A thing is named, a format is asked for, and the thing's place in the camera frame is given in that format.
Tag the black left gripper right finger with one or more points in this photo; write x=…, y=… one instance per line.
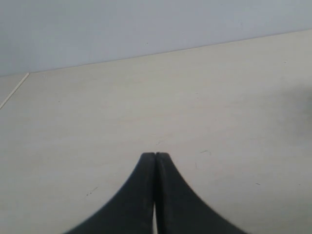
x=179, y=210

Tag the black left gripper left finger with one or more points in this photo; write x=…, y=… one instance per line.
x=130, y=210

